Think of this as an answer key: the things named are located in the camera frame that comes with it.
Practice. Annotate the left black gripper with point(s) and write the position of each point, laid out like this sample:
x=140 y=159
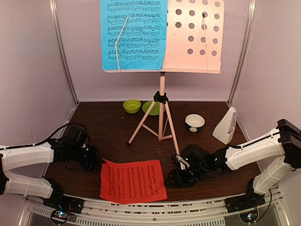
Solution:
x=96 y=160

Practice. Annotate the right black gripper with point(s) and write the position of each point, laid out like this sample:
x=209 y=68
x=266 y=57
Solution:
x=178 y=180

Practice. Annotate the red sheet music paper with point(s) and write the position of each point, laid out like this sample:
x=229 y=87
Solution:
x=133 y=182

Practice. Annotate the blue sheet music paper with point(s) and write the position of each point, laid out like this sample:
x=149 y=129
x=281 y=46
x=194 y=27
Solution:
x=133 y=34

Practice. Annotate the pink music stand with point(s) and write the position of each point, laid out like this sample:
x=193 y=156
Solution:
x=193 y=45

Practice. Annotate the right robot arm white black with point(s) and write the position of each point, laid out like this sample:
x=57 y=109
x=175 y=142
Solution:
x=283 y=142

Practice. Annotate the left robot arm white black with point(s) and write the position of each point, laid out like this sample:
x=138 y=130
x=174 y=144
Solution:
x=75 y=146

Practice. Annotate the white and navy bowl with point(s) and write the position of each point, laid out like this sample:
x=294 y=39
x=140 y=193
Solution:
x=194 y=123

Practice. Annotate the lime green bowl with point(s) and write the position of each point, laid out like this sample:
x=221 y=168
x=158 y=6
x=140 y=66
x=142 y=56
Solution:
x=132 y=106

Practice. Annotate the white metronome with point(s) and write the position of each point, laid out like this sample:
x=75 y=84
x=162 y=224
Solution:
x=225 y=129

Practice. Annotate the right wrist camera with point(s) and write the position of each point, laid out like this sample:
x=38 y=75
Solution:
x=181 y=163

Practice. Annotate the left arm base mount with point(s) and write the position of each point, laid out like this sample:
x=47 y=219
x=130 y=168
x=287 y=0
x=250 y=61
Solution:
x=59 y=201

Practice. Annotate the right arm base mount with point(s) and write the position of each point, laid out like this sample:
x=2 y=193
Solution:
x=246 y=201

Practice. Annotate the aluminium front rail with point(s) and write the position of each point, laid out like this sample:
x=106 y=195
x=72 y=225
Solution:
x=205 y=212

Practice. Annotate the left aluminium frame post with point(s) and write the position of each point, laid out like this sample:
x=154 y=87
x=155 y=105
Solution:
x=66 y=70

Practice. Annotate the aluminium frame post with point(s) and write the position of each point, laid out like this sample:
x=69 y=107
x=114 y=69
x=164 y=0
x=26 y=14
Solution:
x=246 y=44
x=66 y=70

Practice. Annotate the right aluminium frame post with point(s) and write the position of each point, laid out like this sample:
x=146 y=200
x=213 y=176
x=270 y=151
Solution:
x=246 y=44

